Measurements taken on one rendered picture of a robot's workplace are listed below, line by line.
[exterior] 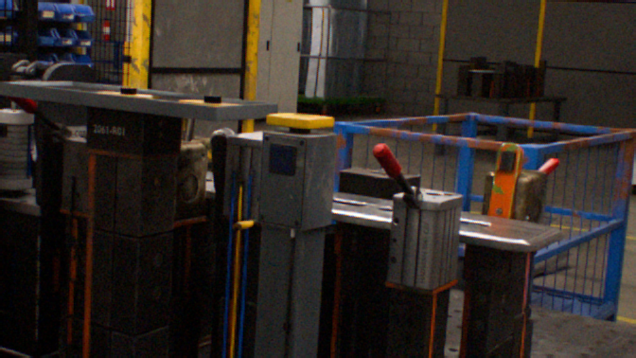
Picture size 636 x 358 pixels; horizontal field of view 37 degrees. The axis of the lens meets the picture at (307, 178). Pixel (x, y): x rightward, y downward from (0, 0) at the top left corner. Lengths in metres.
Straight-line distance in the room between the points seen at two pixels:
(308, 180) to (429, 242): 0.20
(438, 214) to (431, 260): 0.06
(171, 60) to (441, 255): 3.69
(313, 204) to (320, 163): 0.05
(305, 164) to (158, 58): 3.68
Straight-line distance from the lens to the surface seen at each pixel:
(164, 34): 4.79
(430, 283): 1.24
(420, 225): 1.23
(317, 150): 1.12
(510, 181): 1.53
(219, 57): 5.15
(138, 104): 1.21
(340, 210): 1.42
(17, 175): 1.63
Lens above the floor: 1.25
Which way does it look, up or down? 8 degrees down
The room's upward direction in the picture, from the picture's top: 4 degrees clockwise
